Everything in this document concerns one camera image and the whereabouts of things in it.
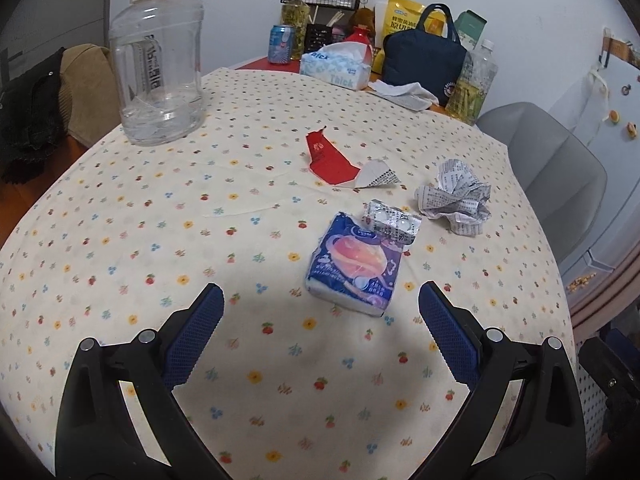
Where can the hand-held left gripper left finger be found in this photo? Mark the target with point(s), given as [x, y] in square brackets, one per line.
[192, 342]

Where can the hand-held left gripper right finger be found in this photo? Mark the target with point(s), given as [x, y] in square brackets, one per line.
[450, 342]

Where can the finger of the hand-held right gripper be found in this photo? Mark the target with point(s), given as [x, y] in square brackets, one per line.
[625, 345]
[602, 367]

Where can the purple pocket tissue pack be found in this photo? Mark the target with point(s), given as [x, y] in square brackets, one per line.
[352, 265]

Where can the silver pill blister pack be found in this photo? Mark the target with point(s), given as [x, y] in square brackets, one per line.
[392, 221]

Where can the newspaper ball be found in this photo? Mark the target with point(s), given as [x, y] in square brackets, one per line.
[455, 197]

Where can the torn red paper wrapper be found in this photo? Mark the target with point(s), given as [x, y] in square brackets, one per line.
[332, 160]

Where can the orange fridge magnet cluster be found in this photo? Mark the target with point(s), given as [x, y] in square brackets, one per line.
[580, 282]

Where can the white fridge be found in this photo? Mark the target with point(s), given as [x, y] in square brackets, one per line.
[615, 185]

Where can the grey upholstered chair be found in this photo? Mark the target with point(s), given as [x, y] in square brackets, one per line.
[545, 170]

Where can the white hanging plastic bag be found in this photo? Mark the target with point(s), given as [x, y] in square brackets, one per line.
[592, 110]

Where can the white cloth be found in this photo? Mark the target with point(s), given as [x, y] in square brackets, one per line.
[402, 94]

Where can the tea bottle with yellow drink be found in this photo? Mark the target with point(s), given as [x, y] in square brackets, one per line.
[472, 85]

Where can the brown cushion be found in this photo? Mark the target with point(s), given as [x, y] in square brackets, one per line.
[90, 95]

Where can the large clear water jug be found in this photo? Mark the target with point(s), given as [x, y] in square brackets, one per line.
[157, 70]

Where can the black jacket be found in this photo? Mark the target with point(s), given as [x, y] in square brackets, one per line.
[30, 115]

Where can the navy lunch bag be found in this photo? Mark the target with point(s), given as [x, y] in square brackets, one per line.
[422, 60]

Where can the blue and white tissue box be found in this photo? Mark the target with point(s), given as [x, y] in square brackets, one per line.
[335, 67]

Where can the blue drink can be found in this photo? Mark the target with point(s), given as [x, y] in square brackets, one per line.
[282, 45]

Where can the green carton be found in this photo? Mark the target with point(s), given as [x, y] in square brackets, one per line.
[471, 27]

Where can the red stuffed doll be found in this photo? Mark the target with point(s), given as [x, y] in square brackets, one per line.
[360, 37]

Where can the yellow snack bag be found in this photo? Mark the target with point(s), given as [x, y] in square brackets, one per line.
[402, 17]

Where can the black plastic crate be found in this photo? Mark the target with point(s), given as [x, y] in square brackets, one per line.
[322, 37]

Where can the yellow oil bottle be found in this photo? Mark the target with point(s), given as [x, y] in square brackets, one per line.
[294, 25]

